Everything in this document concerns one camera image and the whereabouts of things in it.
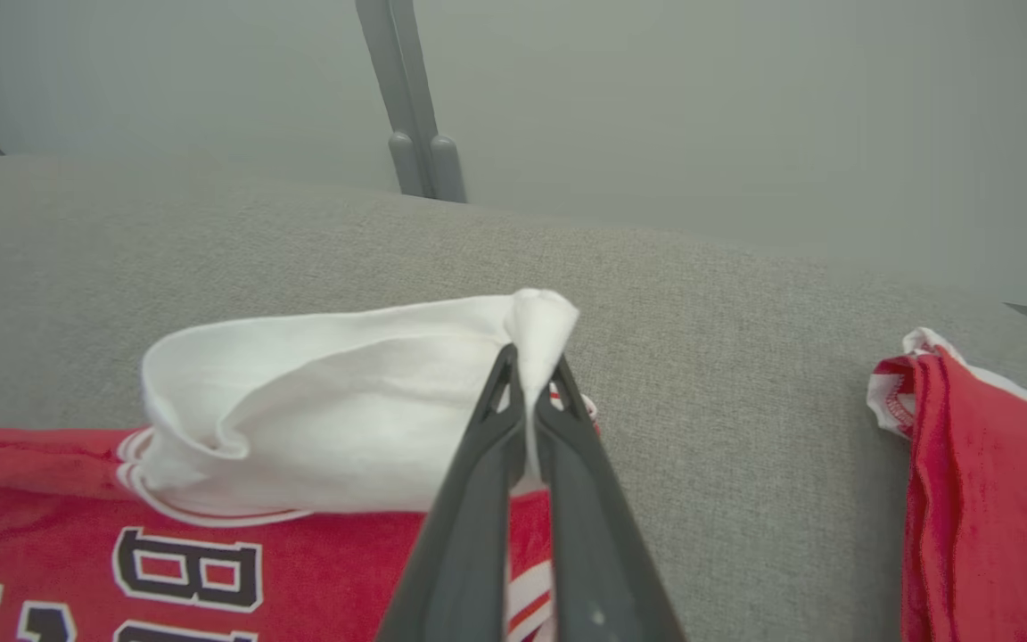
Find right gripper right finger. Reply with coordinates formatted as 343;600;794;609
532;353;686;642

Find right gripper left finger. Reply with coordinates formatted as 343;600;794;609
374;343;530;642

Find red Bulls jersey white sleeves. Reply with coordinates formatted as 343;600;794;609
0;287;605;642

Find red Bulls shorts white stripe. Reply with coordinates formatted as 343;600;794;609
865;326;1027;642

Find grey fabric sofa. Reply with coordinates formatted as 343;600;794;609
0;153;1027;642

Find grey partition post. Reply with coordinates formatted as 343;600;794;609
387;0;468;204
355;0;436;199

